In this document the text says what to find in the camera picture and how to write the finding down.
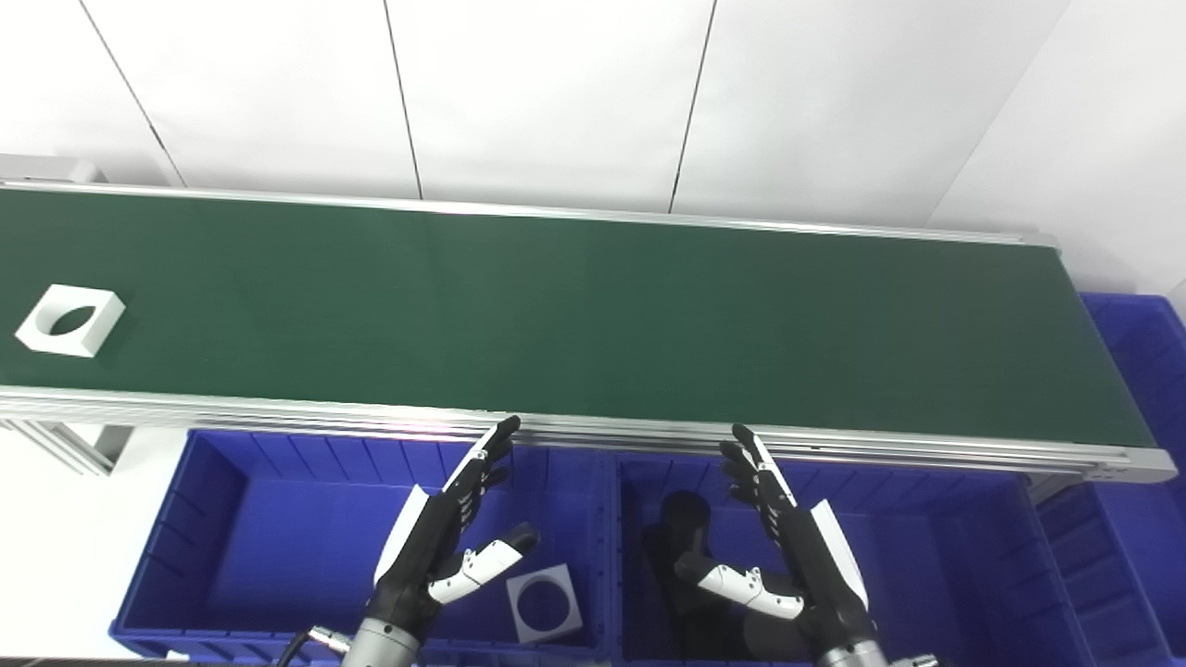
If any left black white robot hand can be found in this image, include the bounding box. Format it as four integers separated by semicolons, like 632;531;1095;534
366;415;541;640

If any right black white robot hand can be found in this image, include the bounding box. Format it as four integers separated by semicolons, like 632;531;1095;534
675;423;879;654

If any white square part with hole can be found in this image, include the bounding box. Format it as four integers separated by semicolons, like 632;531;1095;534
15;284;126;359
506;563;584;645

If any blue plastic bin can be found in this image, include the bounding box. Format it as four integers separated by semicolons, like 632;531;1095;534
1038;293;1186;667
109;428;620;663
612;451;1094;667

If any black plastic part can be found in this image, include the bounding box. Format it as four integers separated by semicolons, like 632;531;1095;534
644;491;751;663

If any green conveyor belt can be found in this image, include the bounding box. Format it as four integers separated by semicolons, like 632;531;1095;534
0;188;1154;447
0;179;1178;485

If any aluminium conveyor support leg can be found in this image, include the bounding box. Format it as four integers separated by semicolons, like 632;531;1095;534
0;419;135;476

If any grey conveyor end box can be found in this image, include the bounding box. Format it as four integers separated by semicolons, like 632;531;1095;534
0;153;105;186

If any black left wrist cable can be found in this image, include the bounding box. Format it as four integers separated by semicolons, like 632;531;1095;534
276;625;353;667

